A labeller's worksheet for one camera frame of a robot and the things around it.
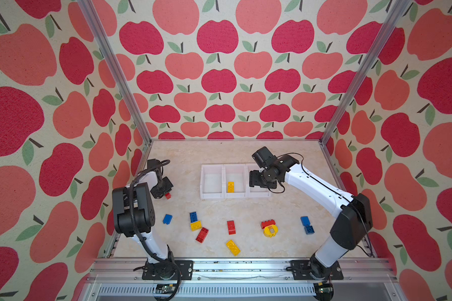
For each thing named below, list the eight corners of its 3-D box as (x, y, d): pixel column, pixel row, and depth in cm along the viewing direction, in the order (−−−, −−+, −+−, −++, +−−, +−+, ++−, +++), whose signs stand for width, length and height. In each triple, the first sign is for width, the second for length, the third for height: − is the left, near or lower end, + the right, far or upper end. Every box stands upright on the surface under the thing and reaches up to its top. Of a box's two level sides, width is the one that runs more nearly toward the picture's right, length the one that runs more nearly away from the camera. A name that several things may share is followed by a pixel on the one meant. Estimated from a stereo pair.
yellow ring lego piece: (264, 237, 84) (264, 235, 82) (262, 226, 87) (263, 224, 85) (278, 237, 84) (279, 235, 82) (276, 226, 87) (277, 224, 85)
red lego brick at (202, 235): (196, 240, 84) (195, 238, 82) (202, 228, 87) (202, 226, 86) (203, 243, 83) (202, 242, 81) (209, 231, 87) (208, 229, 85)
